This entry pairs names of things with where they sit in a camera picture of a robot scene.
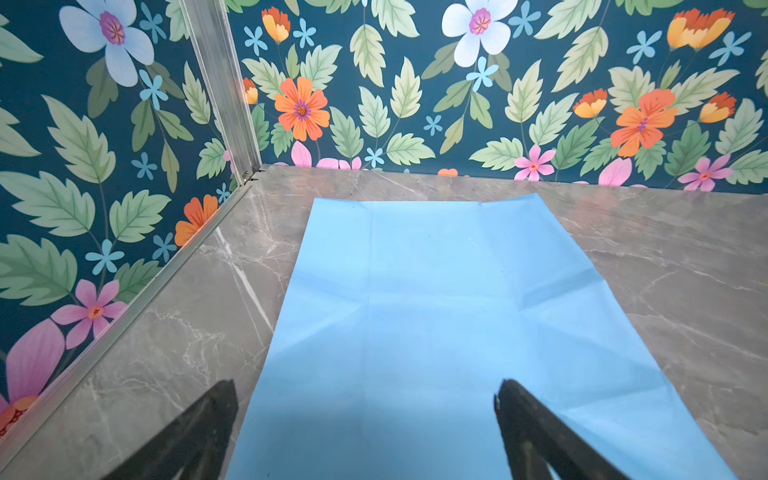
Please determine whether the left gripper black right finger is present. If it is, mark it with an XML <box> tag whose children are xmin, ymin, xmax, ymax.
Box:
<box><xmin>494</xmin><ymin>379</ymin><xmax>626</xmax><ymax>480</ymax></box>

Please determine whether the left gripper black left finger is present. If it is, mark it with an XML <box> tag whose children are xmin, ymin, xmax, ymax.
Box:
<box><xmin>105</xmin><ymin>380</ymin><xmax>238</xmax><ymax>479</ymax></box>

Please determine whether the light blue wrapping paper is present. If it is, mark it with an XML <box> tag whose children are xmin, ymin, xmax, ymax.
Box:
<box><xmin>227</xmin><ymin>194</ymin><xmax>732</xmax><ymax>479</ymax></box>

